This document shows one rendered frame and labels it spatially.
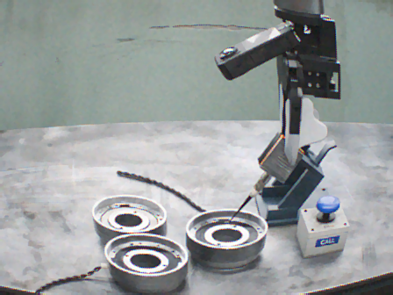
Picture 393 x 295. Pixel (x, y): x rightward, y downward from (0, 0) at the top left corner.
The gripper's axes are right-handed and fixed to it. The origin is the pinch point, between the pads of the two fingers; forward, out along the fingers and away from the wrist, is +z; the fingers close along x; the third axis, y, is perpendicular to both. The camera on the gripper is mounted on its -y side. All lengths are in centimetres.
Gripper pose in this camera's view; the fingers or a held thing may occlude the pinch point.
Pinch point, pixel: (286, 150)
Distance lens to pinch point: 82.8
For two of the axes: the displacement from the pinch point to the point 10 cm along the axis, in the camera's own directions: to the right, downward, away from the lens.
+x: -0.4, -4.0, 9.1
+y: 10.0, 0.0, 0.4
